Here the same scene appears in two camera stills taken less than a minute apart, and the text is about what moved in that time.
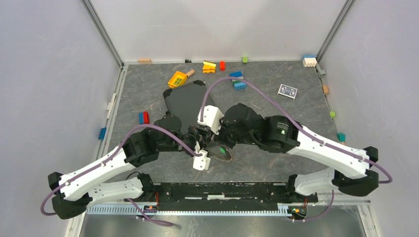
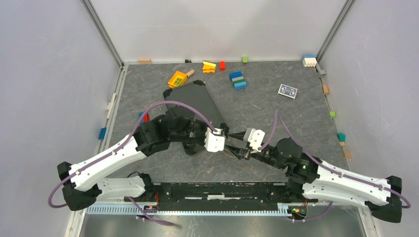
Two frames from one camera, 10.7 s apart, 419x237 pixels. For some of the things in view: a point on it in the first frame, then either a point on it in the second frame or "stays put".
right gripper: (220, 137) to (239, 152)
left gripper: (199, 136) stays put
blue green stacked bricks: (238, 85) stays put
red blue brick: (144, 118) stays put
